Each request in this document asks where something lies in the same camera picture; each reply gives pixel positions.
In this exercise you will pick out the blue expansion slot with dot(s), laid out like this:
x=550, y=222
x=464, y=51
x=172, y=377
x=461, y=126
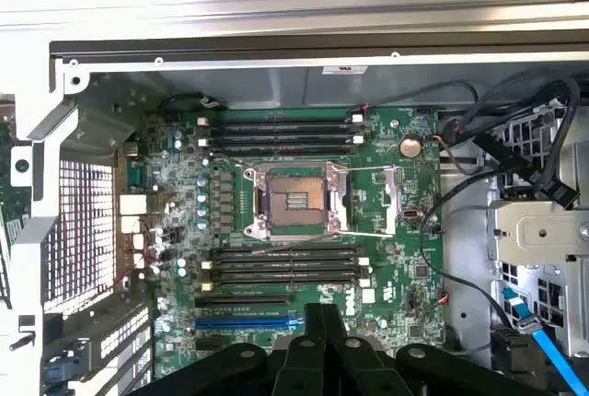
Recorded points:
x=244, y=322

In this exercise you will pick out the round coin battery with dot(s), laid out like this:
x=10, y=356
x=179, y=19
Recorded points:
x=409, y=146

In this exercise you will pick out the silver CPU socket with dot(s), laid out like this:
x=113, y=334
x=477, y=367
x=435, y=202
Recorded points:
x=294, y=202

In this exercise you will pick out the green Dell motherboard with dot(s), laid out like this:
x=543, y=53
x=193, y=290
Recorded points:
x=391, y=276

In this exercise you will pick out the silver metal disk bay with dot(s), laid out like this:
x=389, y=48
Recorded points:
x=543, y=230

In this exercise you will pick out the long black expansion slot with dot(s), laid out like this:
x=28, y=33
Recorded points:
x=241, y=300

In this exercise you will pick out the short black expansion slot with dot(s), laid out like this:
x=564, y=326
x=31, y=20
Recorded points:
x=209, y=345

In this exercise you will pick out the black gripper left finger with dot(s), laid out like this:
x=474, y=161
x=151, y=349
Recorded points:
x=301, y=368

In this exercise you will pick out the RAM slot with white latches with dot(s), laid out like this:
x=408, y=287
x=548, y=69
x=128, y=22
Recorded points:
x=285, y=261
x=280, y=140
x=285, y=282
x=280, y=122

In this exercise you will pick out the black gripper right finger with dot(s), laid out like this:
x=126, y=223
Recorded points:
x=359, y=368

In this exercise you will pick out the RAM slot with black latches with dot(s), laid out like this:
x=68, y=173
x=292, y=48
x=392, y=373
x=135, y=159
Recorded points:
x=280, y=131
x=285, y=251
x=285, y=271
x=280, y=150

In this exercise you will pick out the open grey PC case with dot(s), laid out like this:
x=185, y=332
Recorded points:
x=276, y=87

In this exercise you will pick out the white case sticker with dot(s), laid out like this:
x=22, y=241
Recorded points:
x=344, y=69

